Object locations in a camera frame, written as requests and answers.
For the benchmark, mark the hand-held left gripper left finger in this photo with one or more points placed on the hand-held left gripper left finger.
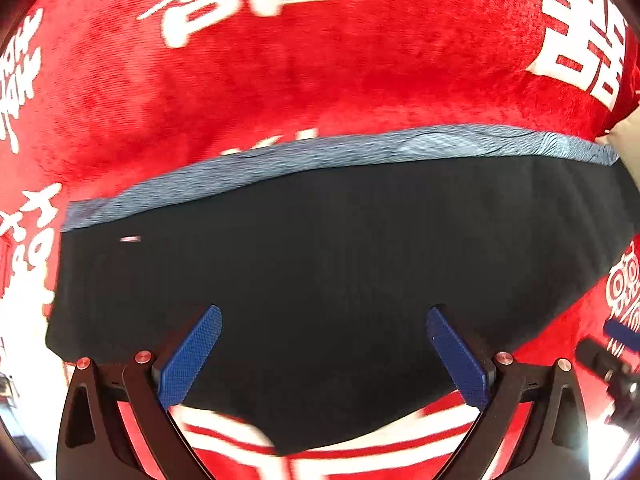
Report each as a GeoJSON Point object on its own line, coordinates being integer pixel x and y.
{"type": "Point", "coordinates": [192, 355]}

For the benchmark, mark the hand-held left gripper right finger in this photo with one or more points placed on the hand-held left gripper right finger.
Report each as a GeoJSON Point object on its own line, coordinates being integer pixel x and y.
{"type": "Point", "coordinates": [457, 355]}

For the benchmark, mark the black pants with blue waistband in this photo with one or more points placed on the black pants with blue waistband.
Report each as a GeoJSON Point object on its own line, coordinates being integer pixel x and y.
{"type": "Point", "coordinates": [320, 260]}

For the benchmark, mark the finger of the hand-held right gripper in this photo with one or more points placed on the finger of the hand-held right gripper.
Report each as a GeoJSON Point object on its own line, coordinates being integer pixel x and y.
{"type": "Point", "coordinates": [597, 359]}
{"type": "Point", "coordinates": [622, 332]}

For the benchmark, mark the beige pillow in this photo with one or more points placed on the beige pillow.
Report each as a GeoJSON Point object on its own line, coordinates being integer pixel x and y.
{"type": "Point", "coordinates": [628, 132]}

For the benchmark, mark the red printed blanket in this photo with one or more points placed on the red printed blanket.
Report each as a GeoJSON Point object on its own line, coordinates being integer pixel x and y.
{"type": "Point", "coordinates": [300, 70]}

